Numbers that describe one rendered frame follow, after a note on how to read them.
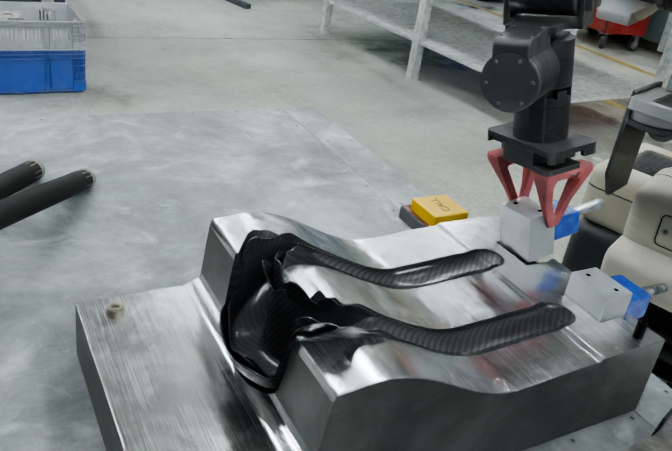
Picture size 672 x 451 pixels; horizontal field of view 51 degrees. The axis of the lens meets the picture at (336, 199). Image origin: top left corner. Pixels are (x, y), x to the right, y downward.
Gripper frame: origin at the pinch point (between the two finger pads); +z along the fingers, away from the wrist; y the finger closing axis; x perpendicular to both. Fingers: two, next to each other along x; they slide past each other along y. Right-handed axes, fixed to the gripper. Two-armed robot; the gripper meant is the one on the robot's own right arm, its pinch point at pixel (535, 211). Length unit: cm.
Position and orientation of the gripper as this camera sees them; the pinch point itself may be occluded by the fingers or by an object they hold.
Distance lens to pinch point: 82.2
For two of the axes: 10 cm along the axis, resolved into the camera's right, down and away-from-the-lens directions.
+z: 0.6, 9.1, 4.1
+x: 8.8, -2.4, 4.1
